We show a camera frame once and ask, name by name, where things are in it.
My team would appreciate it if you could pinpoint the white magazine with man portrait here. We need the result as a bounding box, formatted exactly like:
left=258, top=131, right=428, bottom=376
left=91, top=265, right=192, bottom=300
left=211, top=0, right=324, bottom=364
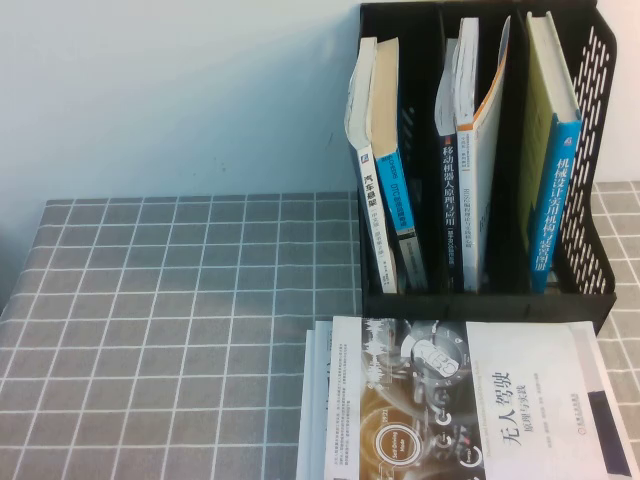
left=297, top=319, right=640, bottom=480

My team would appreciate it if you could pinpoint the blue and grey spine book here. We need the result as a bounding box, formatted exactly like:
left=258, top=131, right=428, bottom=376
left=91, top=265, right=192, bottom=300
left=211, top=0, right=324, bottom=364
left=371, top=37, right=430, bottom=294

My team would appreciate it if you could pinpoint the white book with orange stripe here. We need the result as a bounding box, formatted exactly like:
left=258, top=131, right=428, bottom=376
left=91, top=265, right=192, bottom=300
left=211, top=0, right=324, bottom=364
left=453, top=14, right=513, bottom=295

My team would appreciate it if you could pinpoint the black mesh book stand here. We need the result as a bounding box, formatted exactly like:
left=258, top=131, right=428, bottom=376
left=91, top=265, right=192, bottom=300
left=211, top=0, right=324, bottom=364
left=357, top=0, right=619, bottom=335

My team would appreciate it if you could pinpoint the grey checked tablecloth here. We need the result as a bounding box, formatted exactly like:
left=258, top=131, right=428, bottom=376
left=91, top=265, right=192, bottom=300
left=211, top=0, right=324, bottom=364
left=0, top=180, right=640, bottom=480

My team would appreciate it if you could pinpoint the white spine paperback book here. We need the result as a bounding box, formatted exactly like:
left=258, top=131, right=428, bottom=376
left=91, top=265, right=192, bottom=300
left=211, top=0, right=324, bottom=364
left=346, top=36, right=400, bottom=295

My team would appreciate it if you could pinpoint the dark navy spine book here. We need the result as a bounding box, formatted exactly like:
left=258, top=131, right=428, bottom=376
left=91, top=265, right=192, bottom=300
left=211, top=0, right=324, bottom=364
left=433, top=37, right=466, bottom=294

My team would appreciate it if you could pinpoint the blue spine hardcover book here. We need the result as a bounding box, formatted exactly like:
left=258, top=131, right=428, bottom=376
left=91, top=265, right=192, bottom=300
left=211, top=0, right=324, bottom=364
left=523, top=10, right=585, bottom=295

